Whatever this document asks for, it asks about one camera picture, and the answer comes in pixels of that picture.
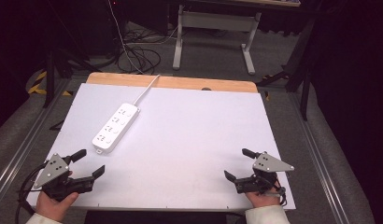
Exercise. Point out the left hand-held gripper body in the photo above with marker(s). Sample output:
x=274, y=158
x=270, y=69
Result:
x=54, y=169

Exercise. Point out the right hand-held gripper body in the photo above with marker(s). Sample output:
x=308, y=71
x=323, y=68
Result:
x=269, y=165

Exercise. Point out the person's right hand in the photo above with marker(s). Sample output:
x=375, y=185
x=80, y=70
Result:
x=262, y=199

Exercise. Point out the person's left hand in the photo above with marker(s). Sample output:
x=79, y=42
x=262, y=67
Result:
x=54, y=207

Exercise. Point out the white power strip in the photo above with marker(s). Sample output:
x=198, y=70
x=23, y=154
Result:
x=115, y=129

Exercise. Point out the white table cover board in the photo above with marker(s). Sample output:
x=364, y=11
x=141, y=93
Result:
x=186, y=146

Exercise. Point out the yellow black floor tape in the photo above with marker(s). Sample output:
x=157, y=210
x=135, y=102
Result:
x=40, y=84

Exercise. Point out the black metal stand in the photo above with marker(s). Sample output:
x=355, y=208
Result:
x=50, y=77
x=304, y=74

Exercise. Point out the wooden table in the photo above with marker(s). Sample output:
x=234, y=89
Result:
x=186, y=82

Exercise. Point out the aluminium rail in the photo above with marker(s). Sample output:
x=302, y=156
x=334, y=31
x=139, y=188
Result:
x=320, y=161
x=23, y=146

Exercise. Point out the white metal frame desk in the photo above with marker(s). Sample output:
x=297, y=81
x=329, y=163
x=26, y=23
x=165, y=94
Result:
x=216, y=21

